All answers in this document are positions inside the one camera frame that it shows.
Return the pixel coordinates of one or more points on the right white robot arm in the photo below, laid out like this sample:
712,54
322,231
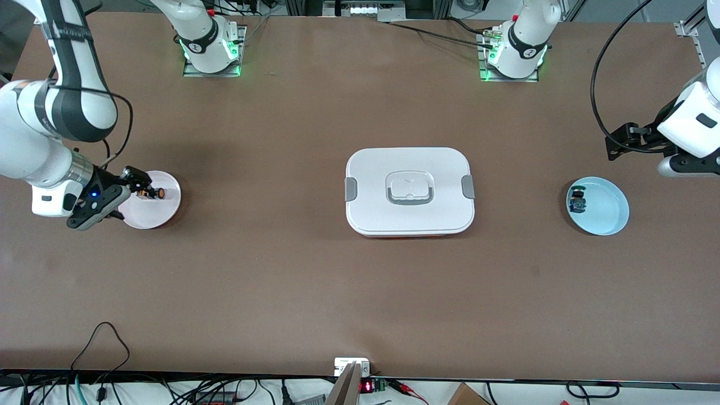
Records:
22,146

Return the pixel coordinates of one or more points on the white power strip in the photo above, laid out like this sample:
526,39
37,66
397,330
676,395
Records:
365,8

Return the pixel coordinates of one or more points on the green push-button switch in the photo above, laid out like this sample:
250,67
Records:
577,201

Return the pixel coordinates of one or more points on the red digit display board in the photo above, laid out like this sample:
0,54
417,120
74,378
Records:
367,386

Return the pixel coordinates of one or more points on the aluminium camera mount post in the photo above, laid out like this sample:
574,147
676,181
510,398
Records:
349,388

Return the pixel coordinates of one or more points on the aluminium frame profile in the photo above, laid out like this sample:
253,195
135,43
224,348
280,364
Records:
697,48

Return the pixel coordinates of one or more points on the white lidded storage box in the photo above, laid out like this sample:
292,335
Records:
409,169

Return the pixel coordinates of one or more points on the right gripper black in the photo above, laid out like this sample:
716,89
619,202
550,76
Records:
107,179

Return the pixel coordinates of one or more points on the brown cardboard box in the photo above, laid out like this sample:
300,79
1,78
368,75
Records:
467,395

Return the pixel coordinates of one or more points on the orange push-button switch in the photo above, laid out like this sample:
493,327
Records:
153,194

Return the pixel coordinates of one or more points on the light blue round plate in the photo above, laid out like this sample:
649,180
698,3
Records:
604,205

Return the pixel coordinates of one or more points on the pink round plate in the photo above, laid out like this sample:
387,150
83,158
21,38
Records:
160,216

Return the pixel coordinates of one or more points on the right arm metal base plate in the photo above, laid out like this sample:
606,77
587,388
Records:
239,34

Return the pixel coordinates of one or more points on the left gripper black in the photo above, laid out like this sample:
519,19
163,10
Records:
648,139

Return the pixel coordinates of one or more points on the red clip test leads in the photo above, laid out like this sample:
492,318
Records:
408,389

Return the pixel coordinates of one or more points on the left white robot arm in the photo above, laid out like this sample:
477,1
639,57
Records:
694,118

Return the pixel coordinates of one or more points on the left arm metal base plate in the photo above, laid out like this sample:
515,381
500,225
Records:
482,73

